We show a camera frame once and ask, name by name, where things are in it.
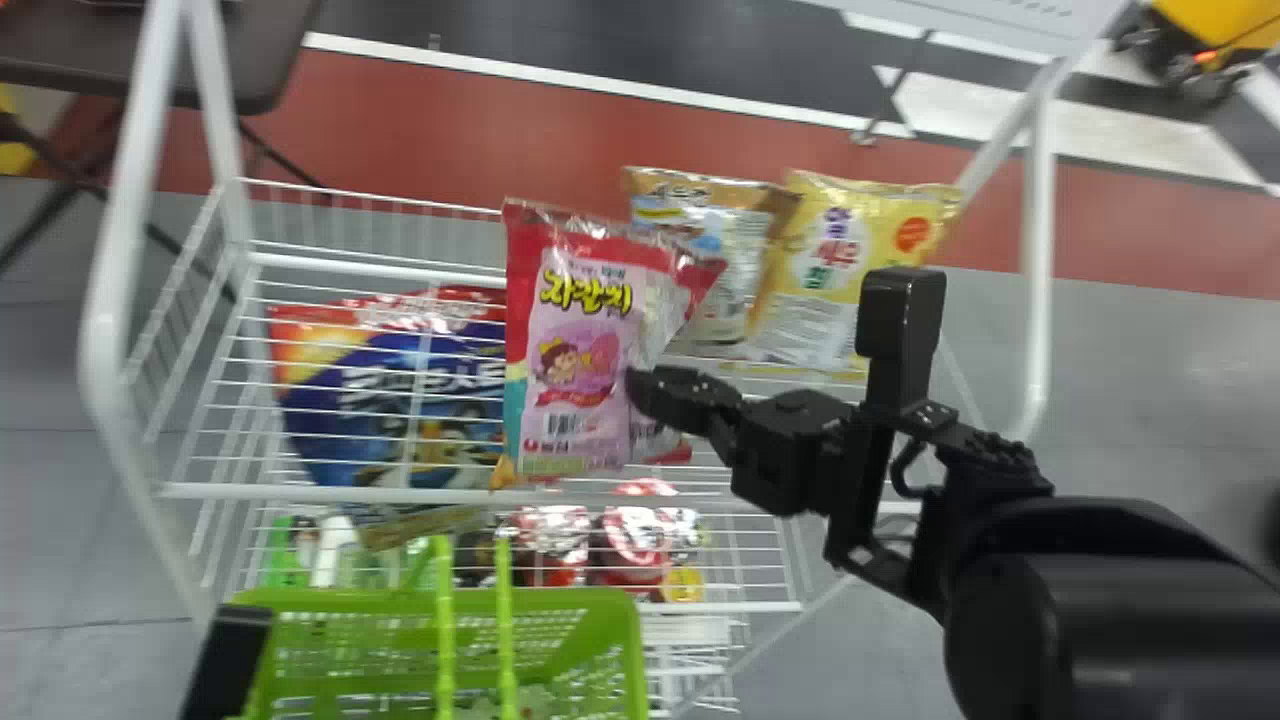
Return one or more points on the white bottle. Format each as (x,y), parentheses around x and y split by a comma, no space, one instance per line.
(330,550)

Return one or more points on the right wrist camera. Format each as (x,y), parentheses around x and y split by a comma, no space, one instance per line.
(900,320)

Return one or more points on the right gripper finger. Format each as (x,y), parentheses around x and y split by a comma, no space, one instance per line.
(665,408)
(705,385)

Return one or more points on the green basket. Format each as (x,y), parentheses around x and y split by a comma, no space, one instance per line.
(400,650)

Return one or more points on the green bottle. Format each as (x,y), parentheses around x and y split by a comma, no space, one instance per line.
(288,560)

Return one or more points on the red noodle cup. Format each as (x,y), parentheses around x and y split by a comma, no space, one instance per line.
(545,545)
(640,550)

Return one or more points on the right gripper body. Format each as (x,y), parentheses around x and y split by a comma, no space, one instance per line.
(795,450)

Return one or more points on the blue snack packet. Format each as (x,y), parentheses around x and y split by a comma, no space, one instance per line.
(390,400)

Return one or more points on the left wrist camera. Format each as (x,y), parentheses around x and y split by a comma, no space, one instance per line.
(225,665)

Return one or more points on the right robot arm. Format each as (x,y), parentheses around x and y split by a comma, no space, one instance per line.
(1100,610)

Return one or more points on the gold snack packet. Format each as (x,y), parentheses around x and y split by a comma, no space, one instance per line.
(720,250)

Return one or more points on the pink snack packet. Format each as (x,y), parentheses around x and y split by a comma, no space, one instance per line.
(585,340)

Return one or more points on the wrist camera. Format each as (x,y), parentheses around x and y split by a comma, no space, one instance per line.
(900,320)
(225,665)

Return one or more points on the yellow snack packet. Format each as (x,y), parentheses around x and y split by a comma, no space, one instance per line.
(840,270)

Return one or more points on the dark side table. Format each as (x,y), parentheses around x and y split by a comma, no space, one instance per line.
(270,50)

